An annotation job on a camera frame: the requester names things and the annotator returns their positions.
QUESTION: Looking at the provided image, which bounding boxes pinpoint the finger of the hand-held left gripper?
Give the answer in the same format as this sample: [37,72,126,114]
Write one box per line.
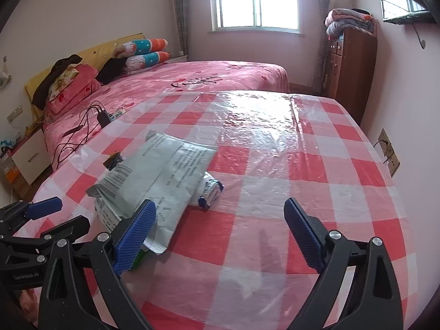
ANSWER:
[0,215,91,269]
[0,197,63,238]

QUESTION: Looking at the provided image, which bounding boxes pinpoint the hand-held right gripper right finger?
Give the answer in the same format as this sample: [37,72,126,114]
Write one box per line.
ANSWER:
[284,197,403,330]

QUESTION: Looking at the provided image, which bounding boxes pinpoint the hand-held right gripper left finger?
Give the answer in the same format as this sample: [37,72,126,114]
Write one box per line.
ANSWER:
[38,199,157,330]

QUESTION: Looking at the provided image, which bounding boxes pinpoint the grey foil pouch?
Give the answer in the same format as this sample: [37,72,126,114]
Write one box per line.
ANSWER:
[85,163,204,255]

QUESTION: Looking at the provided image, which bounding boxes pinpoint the white printed plastic pouch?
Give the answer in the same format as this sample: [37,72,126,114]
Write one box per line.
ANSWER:
[119,130,218,196]

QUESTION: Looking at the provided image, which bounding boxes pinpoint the green wrapper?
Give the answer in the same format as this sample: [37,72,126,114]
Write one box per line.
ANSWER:
[132,249,150,270]

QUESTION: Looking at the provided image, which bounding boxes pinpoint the cardboard box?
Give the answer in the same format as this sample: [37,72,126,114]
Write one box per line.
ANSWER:
[3,163,30,195]

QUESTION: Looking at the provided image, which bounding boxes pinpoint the white bedside cabinet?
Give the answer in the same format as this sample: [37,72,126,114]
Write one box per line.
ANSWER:
[10,131,49,186]

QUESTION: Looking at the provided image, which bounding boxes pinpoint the red white checked tablecloth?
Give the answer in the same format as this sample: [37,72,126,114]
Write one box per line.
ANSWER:
[15,89,413,330]

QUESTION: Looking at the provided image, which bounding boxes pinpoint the small dark snack wrapper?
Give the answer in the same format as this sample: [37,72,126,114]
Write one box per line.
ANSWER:
[104,152,124,171]

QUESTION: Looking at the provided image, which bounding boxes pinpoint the small white blue-label bottle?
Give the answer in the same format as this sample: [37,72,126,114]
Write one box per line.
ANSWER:
[198,172,225,211]

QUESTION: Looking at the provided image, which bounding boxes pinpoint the black charger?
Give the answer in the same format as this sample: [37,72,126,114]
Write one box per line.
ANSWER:
[97,108,112,128]

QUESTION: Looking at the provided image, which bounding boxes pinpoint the pink heart print pillow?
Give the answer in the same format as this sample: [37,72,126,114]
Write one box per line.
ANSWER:
[45,64,102,114]

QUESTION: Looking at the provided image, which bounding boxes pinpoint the dark brown cloth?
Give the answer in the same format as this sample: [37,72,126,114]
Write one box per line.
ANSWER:
[32,54,84,108]

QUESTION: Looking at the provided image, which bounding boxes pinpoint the black cloth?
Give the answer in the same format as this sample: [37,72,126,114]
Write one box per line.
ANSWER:
[97,57,129,85]

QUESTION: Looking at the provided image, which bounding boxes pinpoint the yellow bed headboard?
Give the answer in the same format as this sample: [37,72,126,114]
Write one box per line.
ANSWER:
[23,33,145,111]

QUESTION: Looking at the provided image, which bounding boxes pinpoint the brown wooden cabinet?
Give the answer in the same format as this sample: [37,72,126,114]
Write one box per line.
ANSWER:
[325,27,379,126]

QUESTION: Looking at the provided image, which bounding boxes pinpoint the bed with pink sheet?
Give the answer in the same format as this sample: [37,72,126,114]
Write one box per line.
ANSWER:
[43,60,291,172]

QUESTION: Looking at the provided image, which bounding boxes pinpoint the folded blankets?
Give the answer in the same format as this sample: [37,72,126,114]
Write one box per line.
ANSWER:
[325,8,377,38]

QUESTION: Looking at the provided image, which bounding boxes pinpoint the grey checked curtain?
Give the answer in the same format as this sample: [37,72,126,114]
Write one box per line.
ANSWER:
[170,0,190,57]
[311,0,336,90]

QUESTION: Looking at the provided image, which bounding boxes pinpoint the window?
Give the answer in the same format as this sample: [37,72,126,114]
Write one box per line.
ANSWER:
[206,0,305,35]

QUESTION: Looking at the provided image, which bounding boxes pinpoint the black cables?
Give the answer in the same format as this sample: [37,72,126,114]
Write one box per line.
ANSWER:
[51,101,107,171]

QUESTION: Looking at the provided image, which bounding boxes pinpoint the metal wall bracket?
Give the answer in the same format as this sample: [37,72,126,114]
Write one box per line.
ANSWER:
[7,105,24,123]

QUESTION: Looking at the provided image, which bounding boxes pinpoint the yellow wall socket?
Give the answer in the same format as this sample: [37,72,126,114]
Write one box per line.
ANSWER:
[377,128,401,178]

